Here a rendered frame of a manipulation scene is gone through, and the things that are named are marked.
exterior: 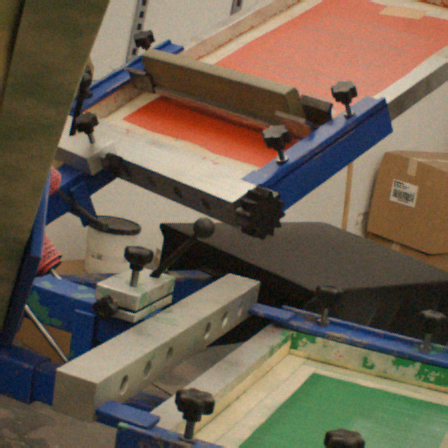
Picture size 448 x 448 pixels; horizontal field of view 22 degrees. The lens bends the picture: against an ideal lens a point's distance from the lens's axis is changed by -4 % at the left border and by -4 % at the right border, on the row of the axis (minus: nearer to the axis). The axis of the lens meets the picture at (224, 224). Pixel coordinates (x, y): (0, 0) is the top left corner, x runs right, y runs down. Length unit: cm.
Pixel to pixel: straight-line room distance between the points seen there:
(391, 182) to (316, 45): 319
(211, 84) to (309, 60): 26
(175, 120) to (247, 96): 21
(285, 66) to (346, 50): 13
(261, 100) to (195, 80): 18
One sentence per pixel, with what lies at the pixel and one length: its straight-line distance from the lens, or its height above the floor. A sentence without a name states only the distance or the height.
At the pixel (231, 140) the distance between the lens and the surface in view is 207.
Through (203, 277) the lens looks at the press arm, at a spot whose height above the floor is 91.
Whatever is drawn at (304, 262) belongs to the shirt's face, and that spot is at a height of 95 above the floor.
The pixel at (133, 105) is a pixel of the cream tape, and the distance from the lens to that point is 230.
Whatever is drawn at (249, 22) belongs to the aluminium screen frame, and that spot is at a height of 138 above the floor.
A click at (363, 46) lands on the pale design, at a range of 231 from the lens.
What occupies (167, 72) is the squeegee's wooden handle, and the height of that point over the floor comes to 127.
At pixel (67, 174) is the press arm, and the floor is 110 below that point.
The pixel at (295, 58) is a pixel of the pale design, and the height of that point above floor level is 133.
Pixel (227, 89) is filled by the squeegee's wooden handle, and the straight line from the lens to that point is 207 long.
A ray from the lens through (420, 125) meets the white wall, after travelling 580.
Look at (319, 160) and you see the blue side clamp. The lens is 189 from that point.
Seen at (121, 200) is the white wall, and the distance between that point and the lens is 463.
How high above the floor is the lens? 147
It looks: 12 degrees down
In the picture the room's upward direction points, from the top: 11 degrees clockwise
